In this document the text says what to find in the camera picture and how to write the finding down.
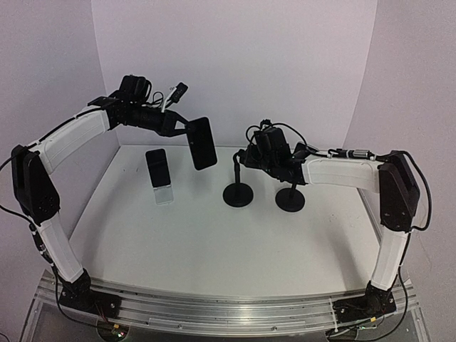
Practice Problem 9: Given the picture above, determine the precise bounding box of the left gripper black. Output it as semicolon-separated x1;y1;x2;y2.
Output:
123;102;195;135

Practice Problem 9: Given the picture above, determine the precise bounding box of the black phone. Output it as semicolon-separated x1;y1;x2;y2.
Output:
294;142;318;159
145;148;171;188
187;117;217;170

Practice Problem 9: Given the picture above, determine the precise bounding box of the black phone stand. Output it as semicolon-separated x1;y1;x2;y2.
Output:
275;182;306;213
222;161;254;208

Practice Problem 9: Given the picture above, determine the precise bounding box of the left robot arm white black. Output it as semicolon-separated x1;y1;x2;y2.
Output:
6;75;192;310

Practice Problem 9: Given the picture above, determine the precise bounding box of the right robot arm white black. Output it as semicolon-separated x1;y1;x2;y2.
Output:
223;119;432;291

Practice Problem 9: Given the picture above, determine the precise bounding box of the clear acrylic phone stand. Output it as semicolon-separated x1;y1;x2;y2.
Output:
153;185;174;205

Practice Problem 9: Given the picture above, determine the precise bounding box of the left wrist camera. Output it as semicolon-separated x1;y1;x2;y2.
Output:
161;82;189;113

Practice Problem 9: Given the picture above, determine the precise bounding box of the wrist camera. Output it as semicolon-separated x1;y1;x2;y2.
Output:
259;119;275;133
161;82;189;113

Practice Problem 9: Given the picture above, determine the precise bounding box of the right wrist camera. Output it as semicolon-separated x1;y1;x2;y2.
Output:
259;119;275;133

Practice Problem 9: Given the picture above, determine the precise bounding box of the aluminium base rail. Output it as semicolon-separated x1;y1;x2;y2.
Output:
20;272;430;341

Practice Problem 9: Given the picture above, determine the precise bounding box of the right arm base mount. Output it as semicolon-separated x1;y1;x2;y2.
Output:
333;281;396;323

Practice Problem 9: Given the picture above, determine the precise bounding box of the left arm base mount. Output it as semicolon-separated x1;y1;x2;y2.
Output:
58;269;121;318

